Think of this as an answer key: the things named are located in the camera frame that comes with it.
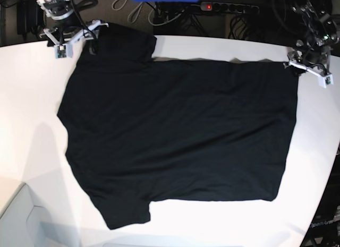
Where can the black power strip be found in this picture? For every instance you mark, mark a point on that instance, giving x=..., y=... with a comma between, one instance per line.
x=229, y=8

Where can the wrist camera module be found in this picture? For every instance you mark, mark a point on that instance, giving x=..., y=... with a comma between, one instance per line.
x=63, y=51
x=325, y=81

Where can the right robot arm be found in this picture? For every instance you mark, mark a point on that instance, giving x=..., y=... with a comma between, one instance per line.
x=61, y=9

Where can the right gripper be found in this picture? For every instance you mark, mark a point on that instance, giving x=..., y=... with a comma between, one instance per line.
x=72, y=28

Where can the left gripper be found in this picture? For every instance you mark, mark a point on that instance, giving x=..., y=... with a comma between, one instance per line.
x=317, y=59

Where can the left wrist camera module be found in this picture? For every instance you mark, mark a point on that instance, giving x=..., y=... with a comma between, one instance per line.
x=325, y=81

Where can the black t-shirt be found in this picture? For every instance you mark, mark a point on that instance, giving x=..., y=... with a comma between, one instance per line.
x=141, y=130

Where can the grey plastic bin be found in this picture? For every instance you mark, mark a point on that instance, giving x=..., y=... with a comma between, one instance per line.
x=24, y=223

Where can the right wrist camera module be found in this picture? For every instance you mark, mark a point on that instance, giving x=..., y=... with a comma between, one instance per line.
x=63, y=51

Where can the black box on floor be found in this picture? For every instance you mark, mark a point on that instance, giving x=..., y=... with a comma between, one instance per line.
x=29, y=17

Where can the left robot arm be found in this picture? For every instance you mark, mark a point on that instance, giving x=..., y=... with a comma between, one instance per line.
x=313, y=48

